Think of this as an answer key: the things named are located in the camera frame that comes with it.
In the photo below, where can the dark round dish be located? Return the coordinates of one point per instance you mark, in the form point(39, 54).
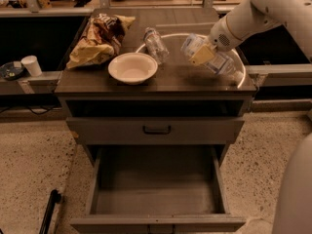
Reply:
point(12, 70)

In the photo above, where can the brown yellow chip bag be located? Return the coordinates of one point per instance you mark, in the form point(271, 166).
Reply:
point(100, 41)

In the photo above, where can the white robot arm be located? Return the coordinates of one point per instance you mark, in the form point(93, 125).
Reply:
point(293, 214)

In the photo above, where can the closed top drawer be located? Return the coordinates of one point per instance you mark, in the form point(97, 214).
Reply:
point(155, 130)

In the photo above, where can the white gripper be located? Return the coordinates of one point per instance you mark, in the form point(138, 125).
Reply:
point(220, 36)

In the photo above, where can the open middle drawer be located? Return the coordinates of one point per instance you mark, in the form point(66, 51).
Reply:
point(155, 189)

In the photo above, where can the labelled blue plastic bottle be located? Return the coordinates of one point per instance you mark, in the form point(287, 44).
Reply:
point(221, 65)

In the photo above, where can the black bar on floor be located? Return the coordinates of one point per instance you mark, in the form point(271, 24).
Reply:
point(54, 198)

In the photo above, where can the white paper cup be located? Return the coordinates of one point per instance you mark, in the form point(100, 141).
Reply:
point(32, 65)

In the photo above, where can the clear crumpled plastic bottle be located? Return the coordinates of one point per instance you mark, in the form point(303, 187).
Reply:
point(155, 45)

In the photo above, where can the grey drawer cabinet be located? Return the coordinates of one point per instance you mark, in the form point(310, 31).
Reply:
point(177, 90)

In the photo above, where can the metal rail shelf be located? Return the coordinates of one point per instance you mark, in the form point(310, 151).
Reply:
point(46, 83)

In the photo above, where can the white bowl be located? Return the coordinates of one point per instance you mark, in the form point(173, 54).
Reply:
point(132, 68)

